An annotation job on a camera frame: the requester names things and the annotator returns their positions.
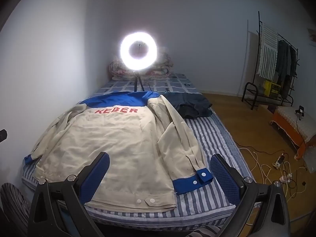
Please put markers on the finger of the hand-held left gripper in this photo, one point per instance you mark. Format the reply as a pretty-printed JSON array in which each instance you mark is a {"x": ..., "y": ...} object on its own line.
[{"x": 2, "y": 135}]

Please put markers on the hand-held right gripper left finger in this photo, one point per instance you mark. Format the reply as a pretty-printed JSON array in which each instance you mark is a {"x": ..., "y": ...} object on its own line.
[{"x": 95, "y": 177}]

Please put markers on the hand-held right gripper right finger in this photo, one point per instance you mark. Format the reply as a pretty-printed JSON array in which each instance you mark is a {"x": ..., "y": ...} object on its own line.
[{"x": 224, "y": 177}]

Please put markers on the cream and blue jacket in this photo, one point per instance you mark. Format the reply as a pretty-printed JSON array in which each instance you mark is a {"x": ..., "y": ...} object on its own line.
[{"x": 111, "y": 138}]

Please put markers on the dark hanging clothes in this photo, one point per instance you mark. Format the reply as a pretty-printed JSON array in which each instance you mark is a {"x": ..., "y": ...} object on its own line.
[{"x": 284, "y": 64}]

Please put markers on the black clothes rack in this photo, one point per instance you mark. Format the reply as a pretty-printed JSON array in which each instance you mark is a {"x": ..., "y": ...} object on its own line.
[{"x": 259, "y": 24}]

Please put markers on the dark striped cloth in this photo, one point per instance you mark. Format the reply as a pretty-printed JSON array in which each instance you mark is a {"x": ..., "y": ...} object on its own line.
[
  {"x": 12, "y": 207},
  {"x": 205, "y": 230}
]

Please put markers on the white plug adapter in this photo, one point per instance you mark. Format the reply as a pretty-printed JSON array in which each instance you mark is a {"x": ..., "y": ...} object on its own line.
[{"x": 285, "y": 178}]

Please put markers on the orange stool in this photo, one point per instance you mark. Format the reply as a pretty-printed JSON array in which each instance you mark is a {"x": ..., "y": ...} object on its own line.
[{"x": 288, "y": 130}]

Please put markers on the dark blue clothing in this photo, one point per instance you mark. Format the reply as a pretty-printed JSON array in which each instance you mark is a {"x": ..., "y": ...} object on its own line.
[{"x": 190, "y": 103}]

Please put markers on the yellow box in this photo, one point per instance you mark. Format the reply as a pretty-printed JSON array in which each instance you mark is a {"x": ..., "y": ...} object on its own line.
[{"x": 271, "y": 88}]

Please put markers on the black phone holder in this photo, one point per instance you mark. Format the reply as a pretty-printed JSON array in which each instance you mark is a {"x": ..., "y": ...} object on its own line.
[{"x": 300, "y": 111}]

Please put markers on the blue checked bed sheet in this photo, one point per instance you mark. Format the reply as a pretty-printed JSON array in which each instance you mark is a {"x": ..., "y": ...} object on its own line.
[{"x": 172, "y": 84}]

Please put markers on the black tripod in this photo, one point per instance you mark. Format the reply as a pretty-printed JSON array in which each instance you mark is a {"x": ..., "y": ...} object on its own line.
[{"x": 137, "y": 77}]

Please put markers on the folded floral quilt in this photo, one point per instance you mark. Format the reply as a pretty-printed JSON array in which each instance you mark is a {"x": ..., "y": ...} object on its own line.
[{"x": 158, "y": 72}]

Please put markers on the striped hanging towel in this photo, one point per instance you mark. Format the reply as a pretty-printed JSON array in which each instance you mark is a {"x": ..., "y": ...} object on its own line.
[{"x": 267, "y": 54}]

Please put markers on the wall poster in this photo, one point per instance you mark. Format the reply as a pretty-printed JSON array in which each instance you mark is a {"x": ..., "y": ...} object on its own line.
[{"x": 313, "y": 35}]

